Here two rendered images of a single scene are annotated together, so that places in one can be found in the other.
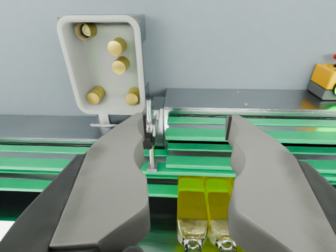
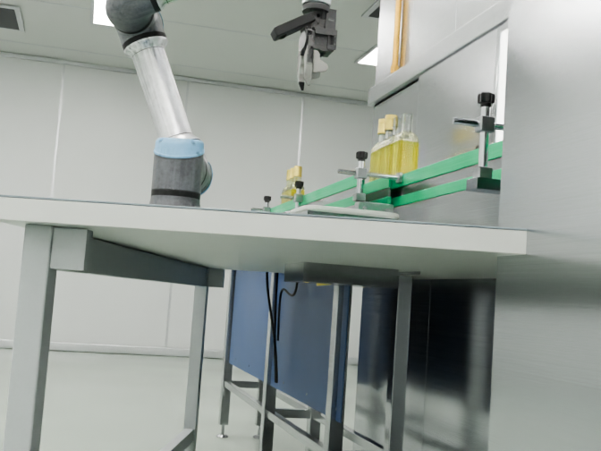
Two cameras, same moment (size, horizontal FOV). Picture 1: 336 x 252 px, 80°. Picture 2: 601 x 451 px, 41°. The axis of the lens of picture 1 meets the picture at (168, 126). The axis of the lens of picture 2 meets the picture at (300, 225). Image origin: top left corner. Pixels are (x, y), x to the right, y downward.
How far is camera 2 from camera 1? 209 cm
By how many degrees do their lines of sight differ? 90
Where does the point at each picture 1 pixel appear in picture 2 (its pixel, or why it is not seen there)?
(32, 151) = (454, 181)
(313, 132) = (327, 193)
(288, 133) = (332, 191)
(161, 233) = not seen: hidden behind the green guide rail
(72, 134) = (429, 208)
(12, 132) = (463, 202)
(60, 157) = (440, 178)
